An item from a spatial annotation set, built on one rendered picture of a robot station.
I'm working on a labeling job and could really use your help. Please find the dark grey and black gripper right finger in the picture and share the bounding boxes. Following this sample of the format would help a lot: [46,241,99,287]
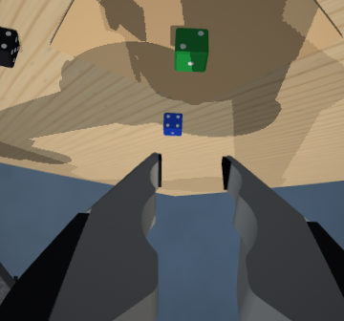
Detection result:
[222,156,344,321]

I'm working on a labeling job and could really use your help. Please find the green die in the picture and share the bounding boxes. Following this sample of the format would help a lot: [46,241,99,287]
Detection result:
[175,28,208,73]

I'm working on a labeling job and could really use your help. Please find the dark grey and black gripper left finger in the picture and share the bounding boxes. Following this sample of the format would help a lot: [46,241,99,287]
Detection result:
[0,152,161,321]

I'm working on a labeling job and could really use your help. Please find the tan square mat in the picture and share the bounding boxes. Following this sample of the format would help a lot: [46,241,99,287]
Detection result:
[50,0,343,106]

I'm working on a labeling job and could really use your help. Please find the blue die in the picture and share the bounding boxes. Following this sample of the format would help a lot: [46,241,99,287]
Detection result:
[163,113,183,136]

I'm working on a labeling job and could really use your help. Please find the black die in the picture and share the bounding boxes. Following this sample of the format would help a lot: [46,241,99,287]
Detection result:
[0,27,20,68]

